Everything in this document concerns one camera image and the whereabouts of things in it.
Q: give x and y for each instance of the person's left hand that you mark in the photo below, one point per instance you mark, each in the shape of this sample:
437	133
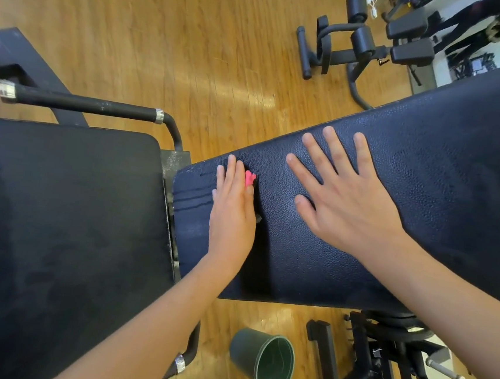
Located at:
232	221

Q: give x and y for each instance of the person's right hand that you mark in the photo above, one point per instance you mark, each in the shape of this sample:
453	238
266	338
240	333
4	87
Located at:
350	201

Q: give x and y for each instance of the pink cleaning cloth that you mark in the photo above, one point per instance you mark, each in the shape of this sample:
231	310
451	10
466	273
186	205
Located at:
249	178

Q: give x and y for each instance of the person's left forearm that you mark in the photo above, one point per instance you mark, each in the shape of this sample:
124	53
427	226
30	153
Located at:
138	340

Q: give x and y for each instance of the person's right forearm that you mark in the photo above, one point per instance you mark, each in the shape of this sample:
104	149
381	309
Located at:
459	304

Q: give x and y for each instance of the black weight plate stack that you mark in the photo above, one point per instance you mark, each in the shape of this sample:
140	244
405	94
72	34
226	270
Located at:
391	322

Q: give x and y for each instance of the dark green plastic bucket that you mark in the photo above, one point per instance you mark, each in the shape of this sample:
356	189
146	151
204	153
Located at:
261	362

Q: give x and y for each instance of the black gym machine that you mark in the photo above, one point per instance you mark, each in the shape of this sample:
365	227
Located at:
361	43

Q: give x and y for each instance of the large wall mirror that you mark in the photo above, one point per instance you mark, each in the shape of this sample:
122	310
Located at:
490	34

